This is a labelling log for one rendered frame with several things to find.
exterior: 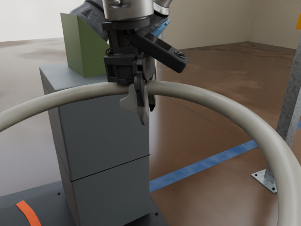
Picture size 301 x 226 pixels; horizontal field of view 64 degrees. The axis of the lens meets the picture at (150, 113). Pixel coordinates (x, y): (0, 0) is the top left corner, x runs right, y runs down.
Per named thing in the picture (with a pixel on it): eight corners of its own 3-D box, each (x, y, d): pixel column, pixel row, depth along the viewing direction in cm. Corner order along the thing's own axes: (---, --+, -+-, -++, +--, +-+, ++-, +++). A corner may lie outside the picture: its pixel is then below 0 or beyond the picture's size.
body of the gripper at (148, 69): (122, 72, 55) (113, 16, 49) (158, 73, 53) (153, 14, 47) (108, 86, 49) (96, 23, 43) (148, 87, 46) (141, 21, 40)
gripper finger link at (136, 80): (141, 102, 51) (139, 60, 49) (149, 102, 51) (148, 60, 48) (133, 108, 47) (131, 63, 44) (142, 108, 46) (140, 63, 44)
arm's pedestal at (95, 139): (55, 194, 156) (26, 64, 120) (125, 169, 179) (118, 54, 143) (75, 259, 117) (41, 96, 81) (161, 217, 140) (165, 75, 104)
